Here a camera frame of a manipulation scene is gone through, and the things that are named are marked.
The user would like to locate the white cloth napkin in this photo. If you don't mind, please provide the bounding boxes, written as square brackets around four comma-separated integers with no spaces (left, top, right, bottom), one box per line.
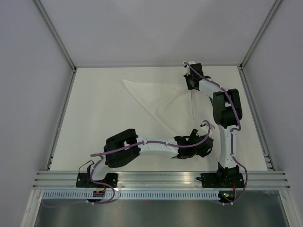
[121,79,202,142]

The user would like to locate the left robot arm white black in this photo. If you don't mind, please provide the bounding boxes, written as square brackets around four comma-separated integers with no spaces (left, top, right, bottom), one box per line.
[87,129,214,187]

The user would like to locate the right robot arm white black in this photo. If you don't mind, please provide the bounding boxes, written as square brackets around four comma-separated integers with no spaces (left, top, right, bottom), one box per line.
[183,61,245,188]

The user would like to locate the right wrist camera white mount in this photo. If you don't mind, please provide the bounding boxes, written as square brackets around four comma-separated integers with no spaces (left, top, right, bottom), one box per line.
[183,61,196,71]

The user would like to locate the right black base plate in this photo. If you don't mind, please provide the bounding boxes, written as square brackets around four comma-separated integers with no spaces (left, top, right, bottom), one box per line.
[196,173,245,189]

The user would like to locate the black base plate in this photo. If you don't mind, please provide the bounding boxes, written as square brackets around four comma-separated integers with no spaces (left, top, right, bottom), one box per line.
[76,173,118,188]
[196,173,245,189]

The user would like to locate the right aluminium frame post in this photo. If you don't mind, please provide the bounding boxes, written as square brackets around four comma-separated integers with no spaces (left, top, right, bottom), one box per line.
[239,0,284,71]

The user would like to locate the aluminium frame post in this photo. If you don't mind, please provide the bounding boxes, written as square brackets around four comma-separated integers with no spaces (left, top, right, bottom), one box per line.
[32,0,77,72]
[239,0,284,71]

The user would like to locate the back aluminium frame bar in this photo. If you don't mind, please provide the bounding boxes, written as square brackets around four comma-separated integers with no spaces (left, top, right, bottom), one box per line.
[75,63,241,69]

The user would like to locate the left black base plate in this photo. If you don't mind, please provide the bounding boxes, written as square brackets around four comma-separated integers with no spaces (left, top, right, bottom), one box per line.
[76,173,118,188]

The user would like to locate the white slotted cable duct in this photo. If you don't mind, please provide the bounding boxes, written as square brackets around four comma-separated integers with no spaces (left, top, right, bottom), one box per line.
[42,190,220,200]

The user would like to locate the front aluminium rail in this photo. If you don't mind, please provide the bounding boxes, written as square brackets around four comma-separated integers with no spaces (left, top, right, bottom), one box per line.
[32,171,290,191]

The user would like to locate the left aluminium frame post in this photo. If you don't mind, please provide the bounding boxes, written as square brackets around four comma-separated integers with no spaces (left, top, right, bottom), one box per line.
[32,0,77,72]

